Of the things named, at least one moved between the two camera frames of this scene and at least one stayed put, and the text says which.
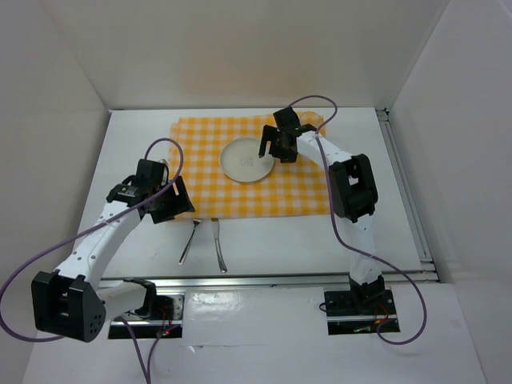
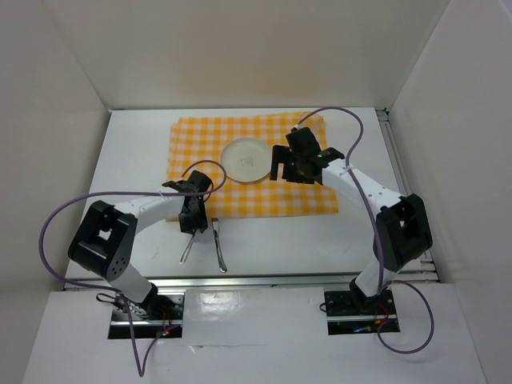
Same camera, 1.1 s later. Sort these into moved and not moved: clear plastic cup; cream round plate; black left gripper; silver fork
Moved: black left gripper
Not moved: silver fork; clear plastic cup; cream round plate
